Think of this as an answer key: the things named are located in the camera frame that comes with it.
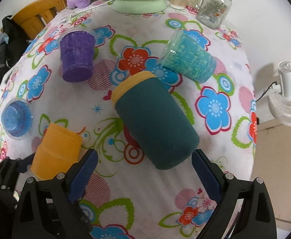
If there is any white floor fan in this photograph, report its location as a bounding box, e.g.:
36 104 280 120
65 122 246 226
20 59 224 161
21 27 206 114
268 61 291 127

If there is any black fan power cable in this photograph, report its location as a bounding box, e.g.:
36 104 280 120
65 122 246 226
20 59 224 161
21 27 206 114
255 80 278 103

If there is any teal cup yellow rim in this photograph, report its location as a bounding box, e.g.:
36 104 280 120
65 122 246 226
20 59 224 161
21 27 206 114
111 71 199 170

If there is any blue fuzzy clear cup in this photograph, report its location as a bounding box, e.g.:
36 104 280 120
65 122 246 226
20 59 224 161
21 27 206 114
1 98 34 140

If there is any purple fuzzy cup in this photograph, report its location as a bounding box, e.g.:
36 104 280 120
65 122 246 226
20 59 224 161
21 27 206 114
59 27 96 83

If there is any glass mason jar mug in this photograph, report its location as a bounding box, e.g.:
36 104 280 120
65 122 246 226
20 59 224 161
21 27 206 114
194 0 233 30

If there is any wooden chair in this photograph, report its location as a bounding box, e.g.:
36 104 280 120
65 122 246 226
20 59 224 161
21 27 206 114
12 0 67 39

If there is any orange fuzzy cup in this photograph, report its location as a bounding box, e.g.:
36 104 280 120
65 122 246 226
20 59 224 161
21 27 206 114
30 123 82 180

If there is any pile of clothes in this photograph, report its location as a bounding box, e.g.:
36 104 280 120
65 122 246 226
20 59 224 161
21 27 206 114
0 15 29 84

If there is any green desk fan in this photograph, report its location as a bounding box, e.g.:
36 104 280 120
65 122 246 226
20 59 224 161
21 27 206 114
112 0 167 15

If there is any turquoise beaded clear cup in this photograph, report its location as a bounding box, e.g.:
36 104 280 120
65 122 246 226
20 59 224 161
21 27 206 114
157 29 217 83

